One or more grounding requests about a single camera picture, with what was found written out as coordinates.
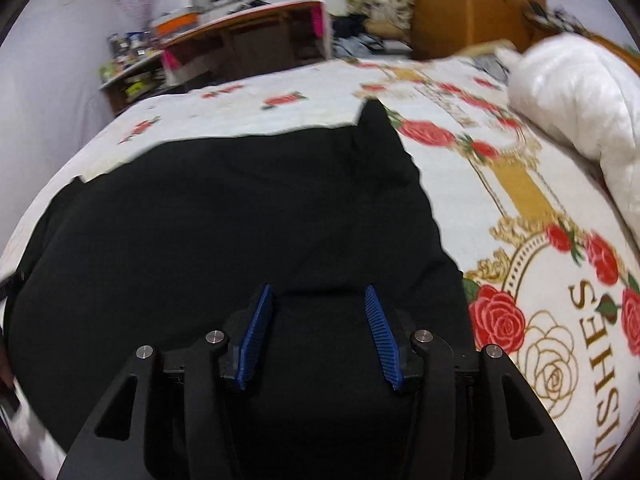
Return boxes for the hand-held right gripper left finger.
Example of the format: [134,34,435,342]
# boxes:
[56,284,275,480]

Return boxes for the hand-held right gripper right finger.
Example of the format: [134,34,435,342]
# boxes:
[364,285,583,480]

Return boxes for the black long coat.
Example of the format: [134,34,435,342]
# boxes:
[0,97,476,480]

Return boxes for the pile of clothes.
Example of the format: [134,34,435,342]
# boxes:
[331,12,413,61]

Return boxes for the floral bedspread bed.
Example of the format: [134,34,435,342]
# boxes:
[0,55,640,480]

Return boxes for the cluttered wooden shelf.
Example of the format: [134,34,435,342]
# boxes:
[97,30,173,116]

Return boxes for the wooden desk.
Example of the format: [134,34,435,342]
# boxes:
[160,0,335,86]

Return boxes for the white rolled duvet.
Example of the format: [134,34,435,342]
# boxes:
[507,32,640,233]

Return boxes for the orange storage box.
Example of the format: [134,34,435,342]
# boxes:
[150,7,203,38]

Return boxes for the wooden wardrobe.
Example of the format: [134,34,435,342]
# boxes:
[409,0,548,61]

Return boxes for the wooden headboard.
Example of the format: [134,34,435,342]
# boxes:
[522,2,640,61]

